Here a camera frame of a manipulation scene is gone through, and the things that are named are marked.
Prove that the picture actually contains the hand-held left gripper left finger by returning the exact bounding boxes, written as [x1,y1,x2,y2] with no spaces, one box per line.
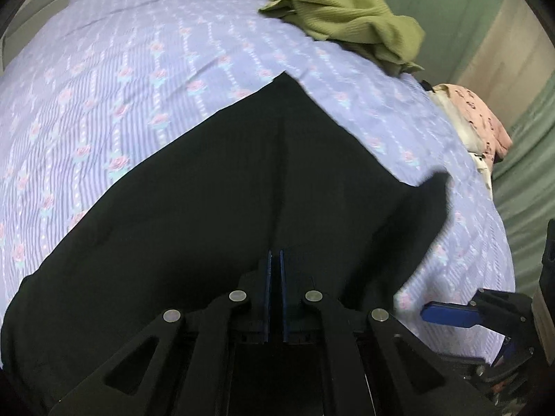
[48,249,273,416]

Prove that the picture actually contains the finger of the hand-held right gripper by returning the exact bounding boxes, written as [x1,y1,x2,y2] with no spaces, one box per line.
[493,335,538,371]
[420,288,535,348]

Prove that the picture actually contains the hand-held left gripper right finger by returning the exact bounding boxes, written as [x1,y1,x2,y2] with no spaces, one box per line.
[279,249,496,416]

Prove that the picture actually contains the black pants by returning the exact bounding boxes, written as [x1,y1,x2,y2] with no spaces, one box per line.
[0,71,452,416]

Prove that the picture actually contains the pink printed cloth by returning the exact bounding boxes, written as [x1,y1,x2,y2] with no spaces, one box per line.
[434,83,513,162]

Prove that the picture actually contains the purple floral bed sheet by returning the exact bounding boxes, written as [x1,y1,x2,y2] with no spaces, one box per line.
[0,0,518,367]

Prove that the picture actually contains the olive green knit garment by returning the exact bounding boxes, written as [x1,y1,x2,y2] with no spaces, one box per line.
[258,0,426,77]

